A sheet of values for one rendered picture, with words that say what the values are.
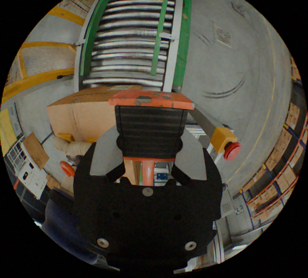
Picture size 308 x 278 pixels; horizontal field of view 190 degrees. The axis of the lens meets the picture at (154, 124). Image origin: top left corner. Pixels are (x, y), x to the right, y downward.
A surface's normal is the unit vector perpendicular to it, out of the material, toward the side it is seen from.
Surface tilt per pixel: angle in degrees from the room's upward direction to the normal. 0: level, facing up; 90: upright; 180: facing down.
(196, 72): 0
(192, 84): 0
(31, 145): 90
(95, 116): 1
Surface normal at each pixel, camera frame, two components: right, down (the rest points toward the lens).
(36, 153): 0.95, -0.27
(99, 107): 0.02, 0.47
